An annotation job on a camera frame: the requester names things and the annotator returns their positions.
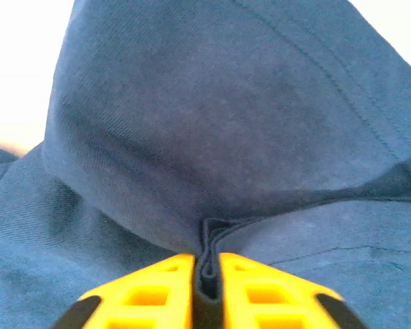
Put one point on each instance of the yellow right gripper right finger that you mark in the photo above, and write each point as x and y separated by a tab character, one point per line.
270	301

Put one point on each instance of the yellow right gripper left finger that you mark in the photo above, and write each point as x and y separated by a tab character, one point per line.
147	301

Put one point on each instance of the navy blue t-shirt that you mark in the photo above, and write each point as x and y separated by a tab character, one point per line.
205	120

